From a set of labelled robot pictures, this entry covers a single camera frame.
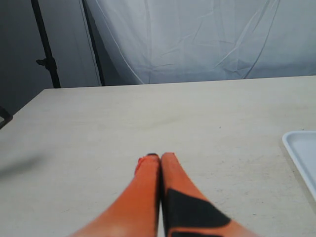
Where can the white plastic tray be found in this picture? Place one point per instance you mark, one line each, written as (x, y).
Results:
(301, 146)

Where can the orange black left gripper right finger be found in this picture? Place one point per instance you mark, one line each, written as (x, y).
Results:
(187, 212)

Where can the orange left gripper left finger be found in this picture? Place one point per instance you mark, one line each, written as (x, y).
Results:
(135, 212)

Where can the black light stand pole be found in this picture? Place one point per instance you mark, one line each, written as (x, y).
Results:
(48, 62)

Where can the white backdrop cloth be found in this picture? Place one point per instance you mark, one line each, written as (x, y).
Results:
(167, 41)

